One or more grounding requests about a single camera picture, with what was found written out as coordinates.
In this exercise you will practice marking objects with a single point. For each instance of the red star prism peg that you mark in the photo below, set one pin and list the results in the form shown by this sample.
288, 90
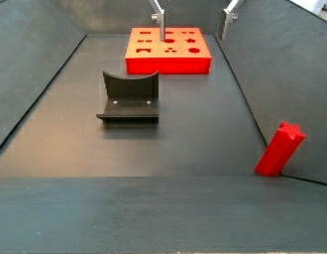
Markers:
282, 147

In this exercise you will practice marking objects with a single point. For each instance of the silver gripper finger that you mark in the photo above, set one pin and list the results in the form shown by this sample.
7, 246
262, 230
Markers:
159, 17
230, 16

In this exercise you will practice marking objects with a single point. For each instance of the black curved holder stand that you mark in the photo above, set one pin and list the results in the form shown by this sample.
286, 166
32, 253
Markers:
132, 97

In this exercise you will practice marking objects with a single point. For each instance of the red shape sorting board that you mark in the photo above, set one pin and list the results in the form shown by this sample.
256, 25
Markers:
182, 54

